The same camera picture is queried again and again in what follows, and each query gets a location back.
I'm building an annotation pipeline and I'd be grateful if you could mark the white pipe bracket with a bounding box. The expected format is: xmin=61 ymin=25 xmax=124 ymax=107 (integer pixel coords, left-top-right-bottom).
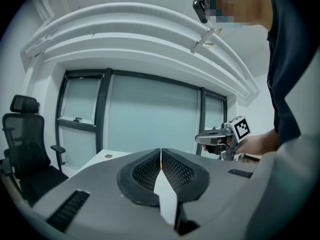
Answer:
xmin=190 ymin=27 xmax=216 ymax=54

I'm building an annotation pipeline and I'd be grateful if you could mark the person's dark shirt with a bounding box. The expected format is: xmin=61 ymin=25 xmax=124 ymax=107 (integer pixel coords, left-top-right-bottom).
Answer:
xmin=266 ymin=0 xmax=318 ymax=147

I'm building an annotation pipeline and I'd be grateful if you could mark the black head-mounted camera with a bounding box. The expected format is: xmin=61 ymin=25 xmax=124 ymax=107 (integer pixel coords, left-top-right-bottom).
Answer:
xmin=192 ymin=0 xmax=209 ymax=24

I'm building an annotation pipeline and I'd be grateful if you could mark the black framed frosted window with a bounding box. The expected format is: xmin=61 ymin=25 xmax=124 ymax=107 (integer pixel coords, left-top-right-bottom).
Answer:
xmin=56 ymin=68 xmax=228 ymax=170

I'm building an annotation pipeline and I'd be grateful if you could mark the black mesh office chair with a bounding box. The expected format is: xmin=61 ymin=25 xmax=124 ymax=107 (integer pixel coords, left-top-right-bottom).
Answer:
xmin=0 ymin=94 xmax=70 ymax=207

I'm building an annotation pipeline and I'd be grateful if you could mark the yellowed peeling tape strip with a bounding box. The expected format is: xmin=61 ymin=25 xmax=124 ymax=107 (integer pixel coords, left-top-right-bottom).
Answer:
xmin=204 ymin=27 xmax=223 ymax=47

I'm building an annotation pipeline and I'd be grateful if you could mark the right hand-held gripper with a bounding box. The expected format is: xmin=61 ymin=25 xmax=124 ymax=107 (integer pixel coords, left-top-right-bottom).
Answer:
xmin=194 ymin=115 xmax=253 ymax=161

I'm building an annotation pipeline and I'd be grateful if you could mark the white ceiling pipe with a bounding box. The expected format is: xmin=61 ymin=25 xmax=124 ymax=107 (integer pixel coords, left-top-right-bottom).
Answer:
xmin=41 ymin=36 xmax=248 ymax=105
xmin=20 ymin=1 xmax=258 ymax=100
xmin=24 ymin=18 xmax=253 ymax=102

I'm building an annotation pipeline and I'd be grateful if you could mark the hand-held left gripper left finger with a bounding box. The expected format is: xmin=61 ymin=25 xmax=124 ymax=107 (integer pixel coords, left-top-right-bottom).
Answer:
xmin=32 ymin=148 xmax=176 ymax=240

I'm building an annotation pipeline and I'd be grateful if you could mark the person's right forearm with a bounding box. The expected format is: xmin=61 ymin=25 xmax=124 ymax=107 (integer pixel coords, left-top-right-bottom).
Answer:
xmin=234 ymin=128 xmax=279 ymax=156

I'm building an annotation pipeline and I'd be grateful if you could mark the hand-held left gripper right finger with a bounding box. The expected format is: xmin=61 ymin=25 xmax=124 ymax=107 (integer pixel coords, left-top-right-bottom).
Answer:
xmin=161 ymin=148 xmax=260 ymax=240

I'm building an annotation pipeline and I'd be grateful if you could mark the person's head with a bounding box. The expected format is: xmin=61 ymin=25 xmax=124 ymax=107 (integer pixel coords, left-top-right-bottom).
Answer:
xmin=204 ymin=0 xmax=273 ymax=31

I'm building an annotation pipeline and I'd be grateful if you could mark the person's right hand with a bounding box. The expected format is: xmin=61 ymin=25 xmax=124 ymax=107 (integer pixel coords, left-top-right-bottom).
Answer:
xmin=201 ymin=143 xmax=222 ymax=156

